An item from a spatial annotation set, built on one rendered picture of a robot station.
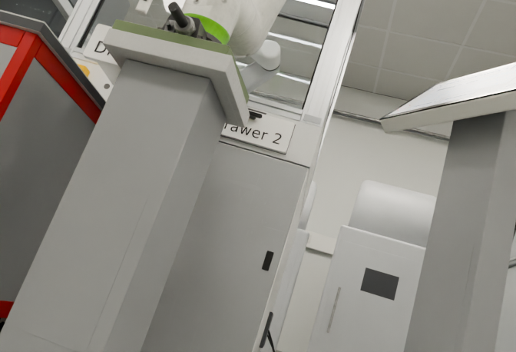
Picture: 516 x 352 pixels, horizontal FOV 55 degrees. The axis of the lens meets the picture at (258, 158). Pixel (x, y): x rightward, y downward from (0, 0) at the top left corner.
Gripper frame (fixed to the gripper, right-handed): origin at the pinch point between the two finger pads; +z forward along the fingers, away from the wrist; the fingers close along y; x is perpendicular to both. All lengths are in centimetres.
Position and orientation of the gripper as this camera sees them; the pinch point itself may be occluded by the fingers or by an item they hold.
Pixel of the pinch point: (144, 2)
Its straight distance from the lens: 152.6
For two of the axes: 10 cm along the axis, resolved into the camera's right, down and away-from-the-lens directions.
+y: -0.4, -3.1, -9.5
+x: 9.5, 2.8, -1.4
